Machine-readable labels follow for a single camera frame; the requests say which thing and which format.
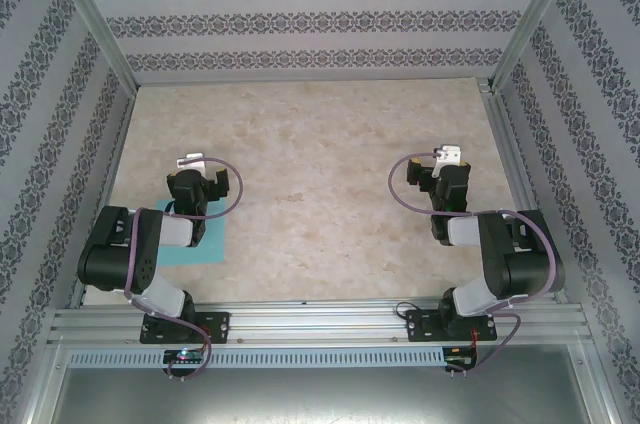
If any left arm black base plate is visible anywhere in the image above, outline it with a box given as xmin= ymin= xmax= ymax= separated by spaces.
xmin=139 ymin=311 xmax=231 ymax=345

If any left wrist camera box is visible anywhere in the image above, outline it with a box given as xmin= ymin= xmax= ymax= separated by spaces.
xmin=176 ymin=152 xmax=207 ymax=173

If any long aluminium mounting rail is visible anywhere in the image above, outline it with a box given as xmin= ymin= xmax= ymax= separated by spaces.
xmin=47 ymin=296 xmax=596 ymax=345

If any slotted grey cable duct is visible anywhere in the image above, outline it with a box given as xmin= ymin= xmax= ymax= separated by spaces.
xmin=67 ymin=347 xmax=446 ymax=368

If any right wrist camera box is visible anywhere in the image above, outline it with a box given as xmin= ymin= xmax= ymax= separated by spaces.
xmin=432 ymin=143 xmax=462 ymax=178

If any grey metal sheet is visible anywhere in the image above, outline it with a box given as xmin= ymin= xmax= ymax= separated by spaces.
xmin=49 ymin=366 xmax=616 ymax=424

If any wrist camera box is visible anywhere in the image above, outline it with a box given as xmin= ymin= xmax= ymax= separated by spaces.
xmin=432 ymin=143 xmax=462 ymax=178
xmin=176 ymin=152 xmax=207 ymax=173

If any aluminium frame post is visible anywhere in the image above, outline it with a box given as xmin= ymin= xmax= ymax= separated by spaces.
xmin=39 ymin=0 xmax=139 ymax=90
xmin=487 ymin=0 xmax=584 ymax=90

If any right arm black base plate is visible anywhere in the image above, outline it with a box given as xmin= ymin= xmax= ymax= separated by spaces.
xmin=405 ymin=307 xmax=499 ymax=344

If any teal paper sheet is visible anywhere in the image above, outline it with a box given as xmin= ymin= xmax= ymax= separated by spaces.
xmin=154 ymin=197 xmax=227 ymax=265

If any aluminium side rail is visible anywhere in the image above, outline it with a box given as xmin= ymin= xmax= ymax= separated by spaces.
xmin=67 ymin=86 xmax=139 ymax=310
xmin=477 ymin=76 xmax=569 ymax=305

